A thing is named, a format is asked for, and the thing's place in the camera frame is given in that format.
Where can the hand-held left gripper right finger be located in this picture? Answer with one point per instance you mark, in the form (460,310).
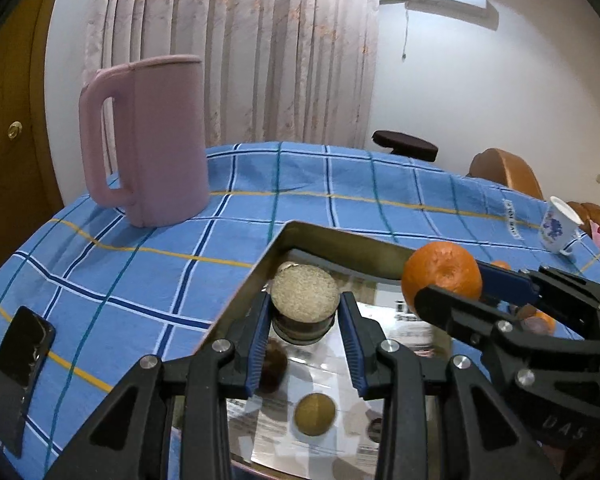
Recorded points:
(352,347)

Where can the newspaper lining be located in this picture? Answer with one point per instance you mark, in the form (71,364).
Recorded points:
(412,332)

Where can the black smartphone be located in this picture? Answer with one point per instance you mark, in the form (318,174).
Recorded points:
(17,375)

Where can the white cup with blue print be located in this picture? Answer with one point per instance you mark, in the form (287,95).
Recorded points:
(557,227)

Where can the brass door knob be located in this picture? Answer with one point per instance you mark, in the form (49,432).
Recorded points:
(14,130)

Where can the brown leather chair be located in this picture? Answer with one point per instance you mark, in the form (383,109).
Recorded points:
(597,217)

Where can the wooden chair back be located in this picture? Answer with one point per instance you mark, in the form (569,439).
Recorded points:
(505,170)

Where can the small brown kiwi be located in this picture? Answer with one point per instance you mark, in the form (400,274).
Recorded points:
(314,414)

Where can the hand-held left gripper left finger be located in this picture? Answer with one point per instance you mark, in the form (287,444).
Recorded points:
(258,345)

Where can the pink kettle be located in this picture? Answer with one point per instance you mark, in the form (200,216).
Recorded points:
(165,150)

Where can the floral pink curtain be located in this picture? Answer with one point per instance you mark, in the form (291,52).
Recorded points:
(255,50)

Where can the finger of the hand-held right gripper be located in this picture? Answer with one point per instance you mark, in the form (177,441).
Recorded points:
(505,282)
(460,312)

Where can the dark round stool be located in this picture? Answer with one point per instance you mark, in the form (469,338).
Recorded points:
(405,142)

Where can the rectangular metal tin box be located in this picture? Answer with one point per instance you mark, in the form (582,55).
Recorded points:
(280,245)

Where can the cut taro with pale face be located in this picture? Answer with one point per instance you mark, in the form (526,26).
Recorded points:
(305,292)

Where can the wooden door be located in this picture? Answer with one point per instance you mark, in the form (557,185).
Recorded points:
(10,185)

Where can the small dark taro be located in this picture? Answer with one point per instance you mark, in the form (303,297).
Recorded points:
(274,367)

